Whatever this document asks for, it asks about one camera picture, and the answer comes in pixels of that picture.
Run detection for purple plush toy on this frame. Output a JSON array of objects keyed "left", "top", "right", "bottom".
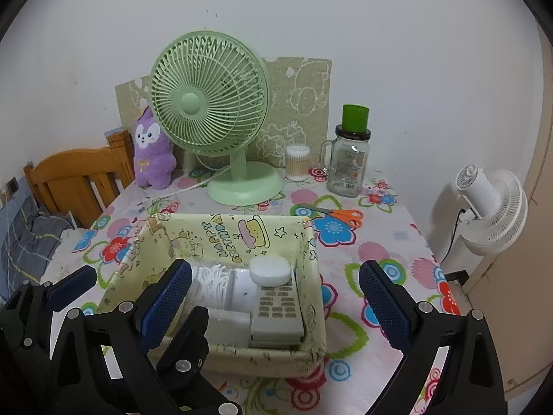
[{"left": 132, "top": 106, "right": 177, "bottom": 190}]

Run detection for beige cartoon wall sheet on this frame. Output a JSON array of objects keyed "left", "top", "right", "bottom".
[{"left": 114, "top": 56, "right": 333, "bottom": 169}]

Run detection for beige wooden cabinet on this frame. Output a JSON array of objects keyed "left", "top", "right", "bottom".
[{"left": 464, "top": 21, "right": 553, "bottom": 398}]

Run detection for white charger plug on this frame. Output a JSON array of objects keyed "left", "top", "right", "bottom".
[{"left": 206, "top": 308, "right": 252, "bottom": 349}]

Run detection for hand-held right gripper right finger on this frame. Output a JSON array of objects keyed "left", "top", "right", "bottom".
[{"left": 358, "top": 259, "right": 507, "bottom": 415}]

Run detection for grey plaid blanket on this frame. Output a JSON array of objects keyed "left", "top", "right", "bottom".
[{"left": 0, "top": 199, "right": 74, "bottom": 299}]

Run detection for orange handled scissors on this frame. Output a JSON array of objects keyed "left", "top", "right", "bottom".
[{"left": 298, "top": 203, "right": 364, "bottom": 228}]

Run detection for white desk fan cable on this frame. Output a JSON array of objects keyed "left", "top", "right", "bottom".
[{"left": 142, "top": 166, "right": 236, "bottom": 208}]

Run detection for white round container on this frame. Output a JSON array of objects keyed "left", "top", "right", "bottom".
[{"left": 250, "top": 256, "right": 293, "bottom": 288}]

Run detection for glass mug jar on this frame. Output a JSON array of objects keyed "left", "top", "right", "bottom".
[{"left": 320, "top": 124, "right": 372, "bottom": 197}]

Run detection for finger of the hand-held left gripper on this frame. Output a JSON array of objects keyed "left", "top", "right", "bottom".
[
  {"left": 142, "top": 305, "right": 243, "bottom": 415},
  {"left": 0, "top": 267, "right": 98, "bottom": 415}
]

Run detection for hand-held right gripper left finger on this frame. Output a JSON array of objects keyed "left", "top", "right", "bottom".
[{"left": 52, "top": 258, "right": 194, "bottom": 415}]

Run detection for clear cotton swab jar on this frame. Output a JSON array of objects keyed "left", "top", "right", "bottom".
[{"left": 285, "top": 144, "right": 312, "bottom": 182}]

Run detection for bagged white cable bundle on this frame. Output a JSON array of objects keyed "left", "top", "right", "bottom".
[{"left": 186, "top": 264, "right": 236, "bottom": 312}]

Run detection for cartoon print fabric storage box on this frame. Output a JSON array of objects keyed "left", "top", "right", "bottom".
[{"left": 96, "top": 213, "right": 328, "bottom": 377}]

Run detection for green desk fan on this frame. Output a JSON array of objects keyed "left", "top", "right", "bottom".
[{"left": 149, "top": 30, "right": 286, "bottom": 206}]

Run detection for white standing fan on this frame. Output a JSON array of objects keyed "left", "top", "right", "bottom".
[{"left": 456, "top": 164, "right": 528, "bottom": 257}]

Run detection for green plastic cup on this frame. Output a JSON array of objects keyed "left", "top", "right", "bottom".
[{"left": 342, "top": 104, "right": 370, "bottom": 132}]

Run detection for grey remote control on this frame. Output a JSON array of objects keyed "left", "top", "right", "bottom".
[{"left": 251, "top": 268, "right": 305, "bottom": 342}]

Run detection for black fan power cable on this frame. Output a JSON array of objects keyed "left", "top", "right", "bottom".
[{"left": 441, "top": 210, "right": 467, "bottom": 264}]

